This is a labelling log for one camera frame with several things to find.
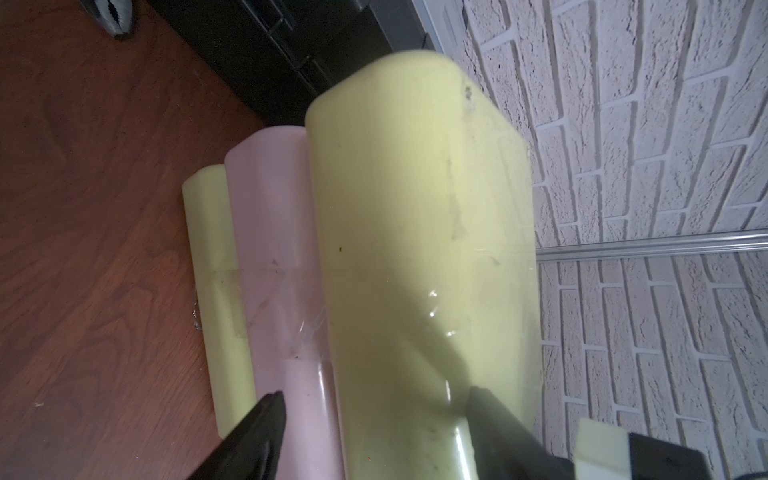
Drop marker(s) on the black plastic toolbox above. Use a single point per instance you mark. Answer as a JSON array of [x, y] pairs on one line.
[[277, 56]]

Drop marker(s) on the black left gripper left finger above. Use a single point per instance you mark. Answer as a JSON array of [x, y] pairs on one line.
[[252, 450]]

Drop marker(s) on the aluminium corner post right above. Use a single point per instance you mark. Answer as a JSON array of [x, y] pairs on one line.
[[703, 244]]

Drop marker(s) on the orange-handled pliers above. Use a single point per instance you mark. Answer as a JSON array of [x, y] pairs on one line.
[[116, 17]]

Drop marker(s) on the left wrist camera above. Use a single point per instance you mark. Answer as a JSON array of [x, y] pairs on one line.
[[604, 452]]

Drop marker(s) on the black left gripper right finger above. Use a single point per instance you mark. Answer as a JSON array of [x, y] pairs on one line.
[[503, 447]]

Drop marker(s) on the yellow-green drawer cabinet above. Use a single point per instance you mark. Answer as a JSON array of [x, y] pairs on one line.
[[373, 264]]

